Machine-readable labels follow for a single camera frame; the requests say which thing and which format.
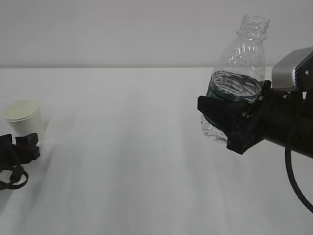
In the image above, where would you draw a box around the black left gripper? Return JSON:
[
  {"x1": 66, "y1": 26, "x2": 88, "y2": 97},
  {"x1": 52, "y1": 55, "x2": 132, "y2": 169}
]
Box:
[{"x1": 0, "y1": 133, "x2": 41, "y2": 171}]

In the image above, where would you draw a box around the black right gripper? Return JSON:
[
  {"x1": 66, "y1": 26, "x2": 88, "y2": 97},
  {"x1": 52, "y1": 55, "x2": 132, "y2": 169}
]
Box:
[{"x1": 197, "y1": 80, "x2": 272, "y2": 155}]

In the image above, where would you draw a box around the white paper cup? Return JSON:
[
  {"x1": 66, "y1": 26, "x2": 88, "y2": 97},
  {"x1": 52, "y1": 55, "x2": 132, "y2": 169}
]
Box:
[{"x1": 3, "y1": 99, "x2": 45, "y2": 142}]

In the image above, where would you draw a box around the clear water bottle green label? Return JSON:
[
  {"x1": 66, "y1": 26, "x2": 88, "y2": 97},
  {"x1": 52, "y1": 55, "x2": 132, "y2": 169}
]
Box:
[{"x1": 200, "y1": 14, "x2": 271, "y2": 145}]

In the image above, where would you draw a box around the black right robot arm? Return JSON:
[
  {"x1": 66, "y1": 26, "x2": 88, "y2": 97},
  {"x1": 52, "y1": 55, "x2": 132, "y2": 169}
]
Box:
[{"x1": 197, "y1": 80, "x2": 313, "y2": 157}]

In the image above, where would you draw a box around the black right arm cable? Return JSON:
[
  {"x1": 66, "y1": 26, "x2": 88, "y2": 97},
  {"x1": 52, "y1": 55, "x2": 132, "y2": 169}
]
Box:
[{"x1": 285, "y1": 127, "x2": 313, "y2": 213}]

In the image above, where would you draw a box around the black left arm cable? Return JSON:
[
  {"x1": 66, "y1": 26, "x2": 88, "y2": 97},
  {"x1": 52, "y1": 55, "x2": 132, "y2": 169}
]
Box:
[{"x1": 0, "y1": 137, "x2": 29, "y2": 191}]

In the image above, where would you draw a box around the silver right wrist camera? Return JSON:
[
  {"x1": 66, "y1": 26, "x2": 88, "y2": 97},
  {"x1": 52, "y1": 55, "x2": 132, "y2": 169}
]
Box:
[{"x1": 271, "y1": 47, "x2": 313, "y2": 92}]

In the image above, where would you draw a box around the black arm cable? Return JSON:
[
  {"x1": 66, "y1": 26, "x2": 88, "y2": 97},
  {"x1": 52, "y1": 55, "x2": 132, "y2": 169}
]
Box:
[
  {"x1": 0, "y1": 137, "x2": 29, "y2": 191},
  {"x1": 285, "y1": 127, "x2": 313, "y2": 213}
]

